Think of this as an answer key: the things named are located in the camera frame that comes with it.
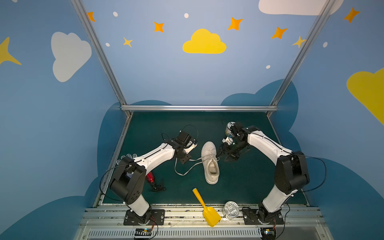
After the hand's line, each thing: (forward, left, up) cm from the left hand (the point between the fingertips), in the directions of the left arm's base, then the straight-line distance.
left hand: (184, 154), depth 90 cm
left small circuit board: (-39, +19, -10) cm, 44 cm away
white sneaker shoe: (-3, -15, +2) cm, 16 cm away
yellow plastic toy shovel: (-31, -15, -7) cm, 36 cm away
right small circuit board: (-38, -44, -10) cm, 59 cm away
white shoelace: (-4, -7, -7) cm, 11 cm away
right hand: (-4, -22, +5) cm, 23 cm away
